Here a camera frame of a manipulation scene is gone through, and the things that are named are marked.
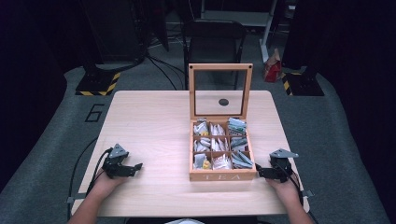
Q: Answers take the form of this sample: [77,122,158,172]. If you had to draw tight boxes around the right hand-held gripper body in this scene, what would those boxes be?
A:
[268,148,300,184]

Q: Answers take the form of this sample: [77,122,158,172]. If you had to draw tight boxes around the group of grey-green tea packets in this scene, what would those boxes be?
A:
[227,117,254,170]

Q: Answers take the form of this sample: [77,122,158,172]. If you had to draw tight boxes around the group of white tea packets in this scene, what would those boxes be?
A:
[192,118,233,171]

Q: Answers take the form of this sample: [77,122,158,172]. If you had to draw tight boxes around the black floor cables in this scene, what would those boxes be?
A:
[145,50,185,91]

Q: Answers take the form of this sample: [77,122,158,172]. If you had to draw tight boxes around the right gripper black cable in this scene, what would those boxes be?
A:
[275,161,319,224]

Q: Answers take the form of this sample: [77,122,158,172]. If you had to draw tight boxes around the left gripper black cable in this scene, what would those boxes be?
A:
[66,136,114,220]

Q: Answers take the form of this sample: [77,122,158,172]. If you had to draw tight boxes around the person's white clothing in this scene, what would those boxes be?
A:
[163,217,205,224]

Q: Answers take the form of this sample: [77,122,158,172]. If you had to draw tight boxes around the red paper bag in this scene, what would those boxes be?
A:
[262,48,283,83]

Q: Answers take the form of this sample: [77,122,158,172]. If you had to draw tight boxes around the striped black stand base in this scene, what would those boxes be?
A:
[75,63,121,97]
[281,66,325,97]

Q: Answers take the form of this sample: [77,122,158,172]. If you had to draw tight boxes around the person's right hand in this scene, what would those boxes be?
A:
[265,174,301,204]

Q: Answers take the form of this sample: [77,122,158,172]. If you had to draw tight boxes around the wooden tea box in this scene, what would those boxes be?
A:
[188,63,258,183]

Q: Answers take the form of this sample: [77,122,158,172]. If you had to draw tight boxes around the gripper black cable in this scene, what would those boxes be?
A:
[66,136,114,220]
[275,161,319,224]

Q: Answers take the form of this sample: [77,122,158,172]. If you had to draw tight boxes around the black folding chair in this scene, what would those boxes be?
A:
[181,19,249,91]

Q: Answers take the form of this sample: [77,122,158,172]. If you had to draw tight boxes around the person's left hand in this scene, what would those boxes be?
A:
[92,169,126,195]

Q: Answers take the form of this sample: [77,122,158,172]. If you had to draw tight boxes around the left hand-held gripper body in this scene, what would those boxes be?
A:
[101,143,135,180]

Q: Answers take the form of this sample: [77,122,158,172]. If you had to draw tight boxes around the white metal stand leg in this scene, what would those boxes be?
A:
[259,0,278,63]

